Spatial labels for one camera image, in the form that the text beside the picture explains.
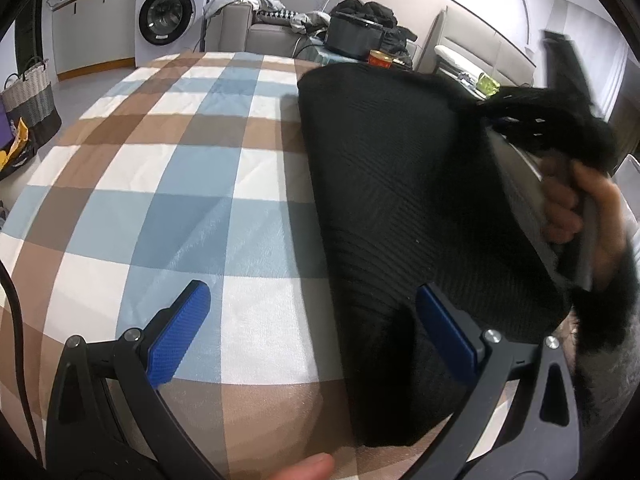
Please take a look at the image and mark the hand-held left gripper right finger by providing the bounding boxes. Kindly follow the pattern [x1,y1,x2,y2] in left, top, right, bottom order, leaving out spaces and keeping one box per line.
[416,282,583,480]

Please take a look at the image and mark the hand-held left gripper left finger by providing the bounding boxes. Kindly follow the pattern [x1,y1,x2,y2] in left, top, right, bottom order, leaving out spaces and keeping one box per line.
[45,280,226,480]

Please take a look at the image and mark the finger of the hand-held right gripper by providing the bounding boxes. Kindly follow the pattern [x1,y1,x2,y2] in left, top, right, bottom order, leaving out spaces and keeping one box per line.
[542,30,598,116]
[477,85,568,151]

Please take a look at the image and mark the black knit sweater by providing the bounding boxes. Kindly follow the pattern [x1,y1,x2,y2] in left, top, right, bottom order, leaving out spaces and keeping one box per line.
[297,62,618,448]

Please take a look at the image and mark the person's right forearm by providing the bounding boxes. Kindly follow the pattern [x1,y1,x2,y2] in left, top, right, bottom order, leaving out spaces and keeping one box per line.
[570,250,640,411]

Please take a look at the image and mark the pile of black clothes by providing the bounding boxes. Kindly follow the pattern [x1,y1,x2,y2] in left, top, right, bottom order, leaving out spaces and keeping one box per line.
[330,0,418,56]

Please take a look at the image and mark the person's right hand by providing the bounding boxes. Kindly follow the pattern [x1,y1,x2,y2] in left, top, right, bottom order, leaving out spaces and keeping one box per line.
[542,157,628,291]

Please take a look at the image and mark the person's left hand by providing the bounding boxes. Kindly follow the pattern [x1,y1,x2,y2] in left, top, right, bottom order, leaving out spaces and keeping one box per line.
[272,452,335,480]

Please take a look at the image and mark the yellow-green toy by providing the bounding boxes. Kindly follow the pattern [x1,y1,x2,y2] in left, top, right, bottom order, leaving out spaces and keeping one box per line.
[475,74,501,100]

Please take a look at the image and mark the white curtain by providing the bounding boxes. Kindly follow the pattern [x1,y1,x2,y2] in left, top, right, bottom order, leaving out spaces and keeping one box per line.
[545,0,631,126]

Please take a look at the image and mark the beige bed headboard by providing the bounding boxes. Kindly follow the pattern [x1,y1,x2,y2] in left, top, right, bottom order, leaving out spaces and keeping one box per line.
[417,7,538,86]

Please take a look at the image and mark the white pillow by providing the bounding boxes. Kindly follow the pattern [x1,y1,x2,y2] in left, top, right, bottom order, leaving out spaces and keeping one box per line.
[434,45,481,78]

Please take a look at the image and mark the checked blanket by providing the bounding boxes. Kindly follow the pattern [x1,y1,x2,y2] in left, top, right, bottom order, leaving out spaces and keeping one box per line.
[0,51,526,480]

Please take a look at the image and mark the black cooking pot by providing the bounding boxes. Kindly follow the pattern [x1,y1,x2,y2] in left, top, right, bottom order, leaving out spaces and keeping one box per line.
[325,12,386,61]

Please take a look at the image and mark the side table with blue cloth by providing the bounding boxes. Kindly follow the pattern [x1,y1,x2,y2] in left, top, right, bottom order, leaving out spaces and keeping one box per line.
[295,45,416,68]

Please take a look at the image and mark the white trash bin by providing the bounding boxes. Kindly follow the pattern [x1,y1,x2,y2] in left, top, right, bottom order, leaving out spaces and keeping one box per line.
[0,130,40,181]

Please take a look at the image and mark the yellow snack wrapper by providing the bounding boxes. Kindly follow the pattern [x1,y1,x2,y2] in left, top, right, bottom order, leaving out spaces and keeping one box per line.
[0,119,31,171]

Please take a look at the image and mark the black white patterned cloth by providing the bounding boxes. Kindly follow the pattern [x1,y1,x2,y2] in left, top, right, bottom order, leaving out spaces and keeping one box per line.
[255,7,296,22]

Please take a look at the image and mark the grey sofa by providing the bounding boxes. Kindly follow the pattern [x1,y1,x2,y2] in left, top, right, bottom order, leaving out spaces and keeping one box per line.
[205,0,416,61]

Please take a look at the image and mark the woven basket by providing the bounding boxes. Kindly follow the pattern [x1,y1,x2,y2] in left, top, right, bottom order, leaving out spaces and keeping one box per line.
[1,57,63,146]

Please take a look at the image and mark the grey armchair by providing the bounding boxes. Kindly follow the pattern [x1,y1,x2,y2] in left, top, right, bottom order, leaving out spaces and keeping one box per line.
[202,0,273,23]

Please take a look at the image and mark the white washing machine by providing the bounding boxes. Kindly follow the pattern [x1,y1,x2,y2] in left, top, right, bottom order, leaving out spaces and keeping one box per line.
[135,0,217,68]

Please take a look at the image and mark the white kitchen base cabinets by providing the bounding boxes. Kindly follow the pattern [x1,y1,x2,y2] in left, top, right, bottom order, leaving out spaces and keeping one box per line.
[50,0,138,81]

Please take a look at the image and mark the black door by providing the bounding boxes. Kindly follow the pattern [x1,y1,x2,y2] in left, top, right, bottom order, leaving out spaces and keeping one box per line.
[14,0,43,81]

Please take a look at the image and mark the black cable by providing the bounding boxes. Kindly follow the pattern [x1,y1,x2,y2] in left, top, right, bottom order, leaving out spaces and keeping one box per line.
[0,260,46,461]

